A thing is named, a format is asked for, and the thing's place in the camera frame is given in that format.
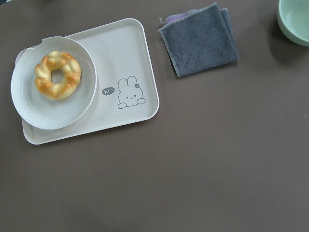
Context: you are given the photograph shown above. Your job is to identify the cream rabbit tray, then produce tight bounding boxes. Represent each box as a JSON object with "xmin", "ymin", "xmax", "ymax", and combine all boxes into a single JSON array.
[{"xmin": 22, "ymin": 18, "xmax": 159, "ymax": 145}]

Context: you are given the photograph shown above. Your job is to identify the white round plate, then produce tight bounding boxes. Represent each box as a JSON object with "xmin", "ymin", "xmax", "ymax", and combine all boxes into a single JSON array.
[{"xmin": 11, "ymin": 37, "xmax": 97, "ymax": 130}]

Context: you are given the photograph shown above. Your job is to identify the grey folded cloth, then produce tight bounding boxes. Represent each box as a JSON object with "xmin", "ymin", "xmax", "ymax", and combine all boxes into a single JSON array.
[{"xmin": 158, "ymin": 3, "xmax": 239, "ymax": 77}]

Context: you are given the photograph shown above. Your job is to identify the glazed twisted donut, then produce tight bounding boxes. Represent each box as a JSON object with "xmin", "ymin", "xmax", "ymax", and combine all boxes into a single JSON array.
[{"xmin": 34, "ymin": 51, "xmax": 82, "ymax": 100}]

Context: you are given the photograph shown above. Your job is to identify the mint green bowl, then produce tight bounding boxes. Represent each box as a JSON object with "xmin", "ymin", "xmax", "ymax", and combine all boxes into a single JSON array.
[{"xmin": 277, "ymin": 0, "xmax": 309, "ymax": 47}]

